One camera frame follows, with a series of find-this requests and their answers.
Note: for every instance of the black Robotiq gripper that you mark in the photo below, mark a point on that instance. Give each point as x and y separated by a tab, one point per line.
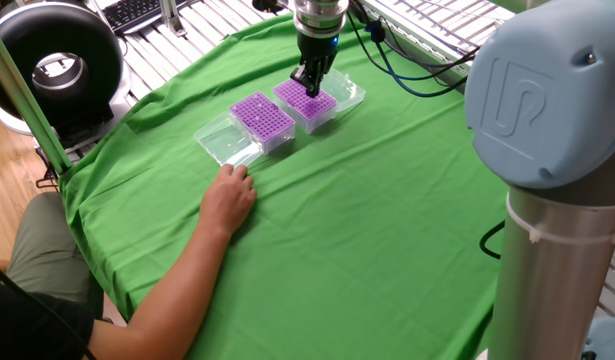
317	50

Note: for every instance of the purple pipette tip box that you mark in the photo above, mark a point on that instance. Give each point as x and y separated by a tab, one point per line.
262	117
302	102

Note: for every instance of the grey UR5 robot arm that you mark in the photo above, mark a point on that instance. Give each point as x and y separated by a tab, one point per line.
547	100

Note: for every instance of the bare human forearm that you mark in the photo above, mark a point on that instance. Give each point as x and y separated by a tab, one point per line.
172	300

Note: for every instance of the bare human hand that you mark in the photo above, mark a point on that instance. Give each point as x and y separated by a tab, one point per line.
227	202

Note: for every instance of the silver metal stand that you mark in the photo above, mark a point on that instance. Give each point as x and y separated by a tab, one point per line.
171	17

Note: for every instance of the green table cloth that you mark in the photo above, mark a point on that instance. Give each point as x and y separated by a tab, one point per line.
377	225

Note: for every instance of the black computer keyboard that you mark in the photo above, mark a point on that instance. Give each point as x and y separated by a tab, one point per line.
132	11

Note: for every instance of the olive trousers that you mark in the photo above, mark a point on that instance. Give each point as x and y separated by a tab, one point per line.
47	250

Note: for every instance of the black shirt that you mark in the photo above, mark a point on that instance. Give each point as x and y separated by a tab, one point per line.
27	325

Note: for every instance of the green frame post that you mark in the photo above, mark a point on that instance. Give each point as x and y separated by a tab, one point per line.
27	105

